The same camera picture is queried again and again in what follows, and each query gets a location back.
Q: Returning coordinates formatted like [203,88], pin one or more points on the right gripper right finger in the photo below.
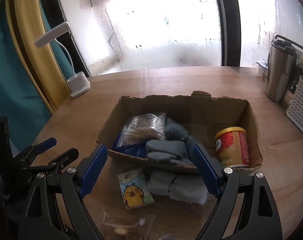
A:
[258,217]

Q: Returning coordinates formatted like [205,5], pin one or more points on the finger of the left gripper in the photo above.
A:
[56,165]
[29,154]

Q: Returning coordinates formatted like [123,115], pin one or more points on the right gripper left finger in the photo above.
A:
[54,206]

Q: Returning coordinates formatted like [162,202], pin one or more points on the capybara tissue pack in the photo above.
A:
[134,190]

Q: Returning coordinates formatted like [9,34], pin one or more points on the blue pouch pack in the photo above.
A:
[137,150]

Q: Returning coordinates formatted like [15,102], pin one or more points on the red yellow tin can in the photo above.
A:
[232,147]

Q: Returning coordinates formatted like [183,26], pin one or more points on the cotton swab plastic bag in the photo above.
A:
[140,128]

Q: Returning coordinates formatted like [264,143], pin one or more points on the dark grey sock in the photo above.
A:
[177,147]

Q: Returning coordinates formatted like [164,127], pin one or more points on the light blue sock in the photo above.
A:
[189,189]

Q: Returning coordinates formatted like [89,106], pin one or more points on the small clear plastic bag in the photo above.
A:
[115,227]

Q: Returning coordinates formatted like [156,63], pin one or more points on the white desk lamp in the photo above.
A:
[77,83]

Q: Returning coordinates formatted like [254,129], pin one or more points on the white perforated basket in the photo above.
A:
[295,109]

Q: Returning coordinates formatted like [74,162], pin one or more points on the open cardboard box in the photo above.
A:
[202,115]

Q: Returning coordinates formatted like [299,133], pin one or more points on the steel travel mug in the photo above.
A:
[282,59]

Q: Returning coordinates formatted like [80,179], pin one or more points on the black window frame post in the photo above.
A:
[230,31]

